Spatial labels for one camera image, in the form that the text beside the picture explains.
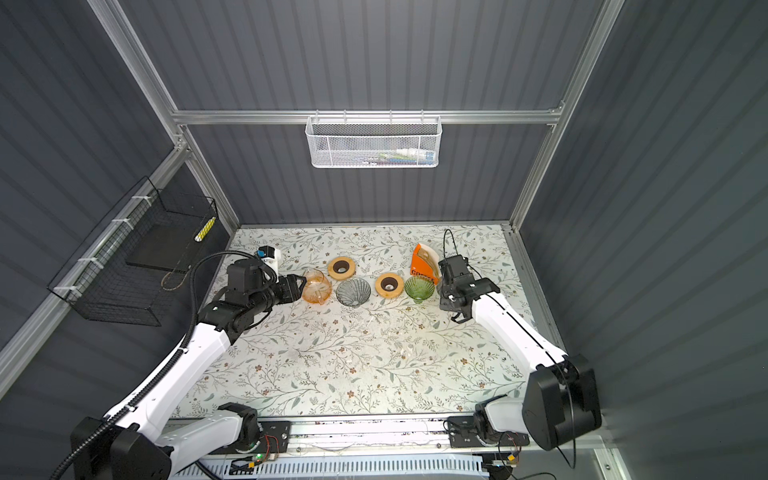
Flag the green glass dripper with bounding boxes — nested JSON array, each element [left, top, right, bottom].
[[404, 276, 435, 304]]

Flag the bamboo ring holder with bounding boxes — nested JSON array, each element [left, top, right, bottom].
[[327, 256, 356, 281], [375, 272, 404, 299]]

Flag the orange glass carafe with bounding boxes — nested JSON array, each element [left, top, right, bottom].
[[302, 269, 332, 304]]

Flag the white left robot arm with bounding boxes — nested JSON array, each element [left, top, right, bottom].
[[52, 252, 307, 479]]

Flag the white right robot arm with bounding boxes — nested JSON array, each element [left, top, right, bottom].
[[438, 254, 602, 451]]

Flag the orange coffee filter pack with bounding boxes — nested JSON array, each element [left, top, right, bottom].
[[410, 243, 441, 285]]

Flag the grey glass dripper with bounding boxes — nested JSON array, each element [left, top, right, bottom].
[[336, 277, 371, 308]]

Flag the yellow marker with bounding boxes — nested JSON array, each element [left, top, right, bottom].
[[194, 216, 217, 243]]

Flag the black flat pad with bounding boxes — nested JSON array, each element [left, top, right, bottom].
[[126, 225, 202, 273]]

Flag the items in white basket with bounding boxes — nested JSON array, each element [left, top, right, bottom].
[[358, 148, 438, 166]]

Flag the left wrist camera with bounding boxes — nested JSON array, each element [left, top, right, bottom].
[[256, 246, 282, 274]]

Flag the black wire basket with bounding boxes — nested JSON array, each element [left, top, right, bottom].
[[48, 181, 218, 327]]

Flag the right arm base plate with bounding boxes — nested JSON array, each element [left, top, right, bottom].
[[443, 415, 530, 448]]

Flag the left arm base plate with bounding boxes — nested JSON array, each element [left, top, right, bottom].
[[224, 421, 292, 455]]

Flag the white wire basket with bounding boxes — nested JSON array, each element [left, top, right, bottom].
[[305, 116, 443, 169]]

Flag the white slotted cable duct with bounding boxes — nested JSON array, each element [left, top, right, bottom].
[[203, 454, 490, 479]]

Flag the black corrugated cable conduit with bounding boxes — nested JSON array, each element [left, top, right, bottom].
[[49, 250, 278, 480]]

